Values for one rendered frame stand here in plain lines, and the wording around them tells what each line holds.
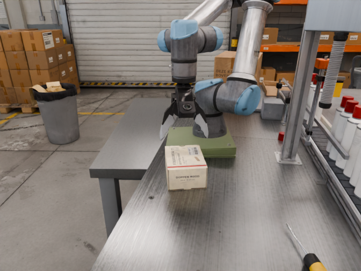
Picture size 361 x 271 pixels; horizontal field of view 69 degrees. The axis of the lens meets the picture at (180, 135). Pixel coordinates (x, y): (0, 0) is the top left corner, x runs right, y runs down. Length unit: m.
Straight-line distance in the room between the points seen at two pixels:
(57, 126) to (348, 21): 2.84
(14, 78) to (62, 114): 1.55
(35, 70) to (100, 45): 1.60
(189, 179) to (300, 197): 0.34
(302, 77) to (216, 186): 0.45
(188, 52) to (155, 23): 4.53
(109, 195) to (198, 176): 0.40
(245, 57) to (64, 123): 2.47
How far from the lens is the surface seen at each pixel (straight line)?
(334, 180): 0.92
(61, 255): 1.90
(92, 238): 1.94
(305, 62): 0.96
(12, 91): 4.61
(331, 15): 0.89
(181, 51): 0.75
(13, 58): 4.46
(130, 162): 1.00
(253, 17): 1.08
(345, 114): 0.97
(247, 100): 0.98
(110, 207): 1.11
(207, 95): 1.06
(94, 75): 5.65
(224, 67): 1.54
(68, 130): 3.23
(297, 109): 1.00
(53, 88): 3.22
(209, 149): 1.00
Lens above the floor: 1.32
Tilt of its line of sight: 24 degrees down
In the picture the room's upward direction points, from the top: straight up
